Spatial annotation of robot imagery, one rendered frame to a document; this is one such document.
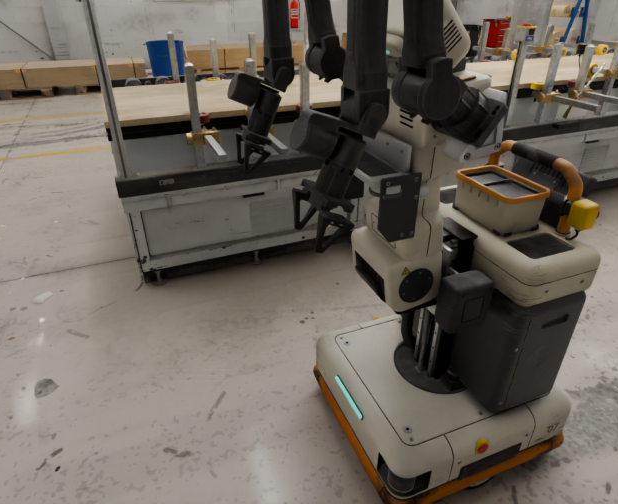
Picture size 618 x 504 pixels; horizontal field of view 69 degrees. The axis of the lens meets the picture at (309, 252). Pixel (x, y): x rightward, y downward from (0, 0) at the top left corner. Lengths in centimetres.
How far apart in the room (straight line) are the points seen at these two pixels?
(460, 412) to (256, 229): 152
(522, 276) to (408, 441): 56
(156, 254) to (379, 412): 152
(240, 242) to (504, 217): 160
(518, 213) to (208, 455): 126
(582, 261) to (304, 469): 106
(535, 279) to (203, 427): 124
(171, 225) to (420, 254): 158
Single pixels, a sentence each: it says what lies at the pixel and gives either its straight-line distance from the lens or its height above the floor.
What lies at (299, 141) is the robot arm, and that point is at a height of 118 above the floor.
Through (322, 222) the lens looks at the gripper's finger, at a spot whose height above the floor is 105.
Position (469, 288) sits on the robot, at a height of 75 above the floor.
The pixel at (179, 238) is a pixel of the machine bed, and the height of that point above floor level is 24.
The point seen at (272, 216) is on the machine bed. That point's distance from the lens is 256.
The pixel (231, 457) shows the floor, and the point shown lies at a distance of 173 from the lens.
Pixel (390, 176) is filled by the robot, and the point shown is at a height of 104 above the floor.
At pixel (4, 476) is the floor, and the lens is 195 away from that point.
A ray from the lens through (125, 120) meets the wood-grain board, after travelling 218.
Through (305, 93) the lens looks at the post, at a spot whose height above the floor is 98.
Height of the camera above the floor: 139
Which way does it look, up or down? 30 degrees down
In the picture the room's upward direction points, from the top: straight up
